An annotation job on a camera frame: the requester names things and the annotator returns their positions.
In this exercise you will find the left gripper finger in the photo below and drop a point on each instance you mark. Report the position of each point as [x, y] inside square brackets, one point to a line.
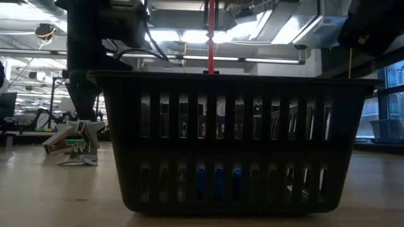
[85, 94]

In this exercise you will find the black slotted plastic basket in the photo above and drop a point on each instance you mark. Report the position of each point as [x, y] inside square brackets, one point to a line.
[227, 145]

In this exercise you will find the blue mini stapler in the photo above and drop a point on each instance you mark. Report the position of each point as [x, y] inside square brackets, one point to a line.
[218, 184]

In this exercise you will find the black idle robot arm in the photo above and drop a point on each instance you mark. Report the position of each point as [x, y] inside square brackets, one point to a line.
[41, 121]

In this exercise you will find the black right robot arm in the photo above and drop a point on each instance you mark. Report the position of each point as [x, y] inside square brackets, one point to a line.
[372, 22]

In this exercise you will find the long office desk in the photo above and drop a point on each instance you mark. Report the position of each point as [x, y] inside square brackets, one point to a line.
[22, 137]

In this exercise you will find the black monitor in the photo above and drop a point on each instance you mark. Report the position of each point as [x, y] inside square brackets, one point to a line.
[8, 105]

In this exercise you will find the red desk lamp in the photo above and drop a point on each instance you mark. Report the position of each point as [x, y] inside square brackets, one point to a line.
[211, 47]

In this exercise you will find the long fluorescent light fixture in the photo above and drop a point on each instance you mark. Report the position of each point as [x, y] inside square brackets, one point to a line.
[268, 60]

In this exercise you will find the dark framed window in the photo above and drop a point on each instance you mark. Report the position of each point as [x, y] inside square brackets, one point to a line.
[396, 75]

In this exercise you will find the dark window counter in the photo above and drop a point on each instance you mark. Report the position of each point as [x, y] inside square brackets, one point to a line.
[378, 148]

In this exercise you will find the grey plastic tub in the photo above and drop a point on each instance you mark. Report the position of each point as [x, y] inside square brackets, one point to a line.
[386, 130]

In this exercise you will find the silver ventilation duct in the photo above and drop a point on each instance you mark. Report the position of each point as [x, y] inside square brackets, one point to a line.
[284, 25]

